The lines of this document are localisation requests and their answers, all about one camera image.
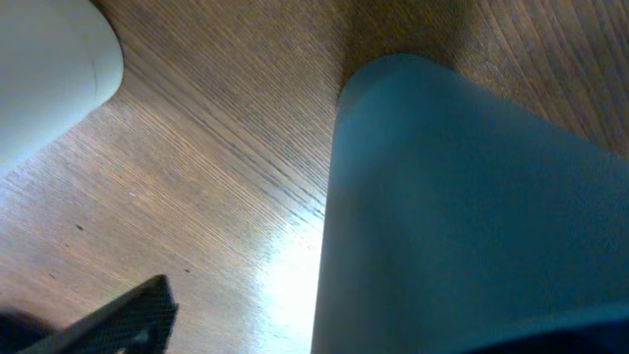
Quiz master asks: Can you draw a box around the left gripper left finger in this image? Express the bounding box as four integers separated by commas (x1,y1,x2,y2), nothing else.
20,274,178,354

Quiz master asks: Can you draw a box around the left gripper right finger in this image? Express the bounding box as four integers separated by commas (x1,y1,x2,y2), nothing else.
474,320,628,354

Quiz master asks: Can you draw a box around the cream cup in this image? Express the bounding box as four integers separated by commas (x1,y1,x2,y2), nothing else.
1,0,124,173

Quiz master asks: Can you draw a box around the blue cup back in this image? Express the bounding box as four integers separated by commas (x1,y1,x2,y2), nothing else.
312,54,628,353

